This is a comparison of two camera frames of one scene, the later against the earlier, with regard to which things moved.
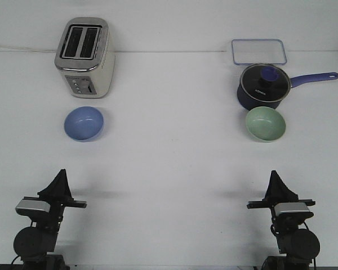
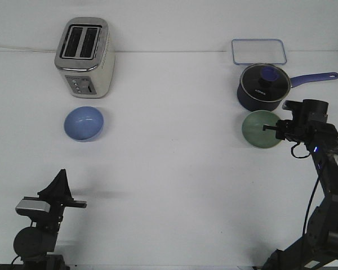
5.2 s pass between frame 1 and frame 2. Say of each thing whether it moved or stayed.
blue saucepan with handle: stayed
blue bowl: stayed
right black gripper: moved
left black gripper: stayed
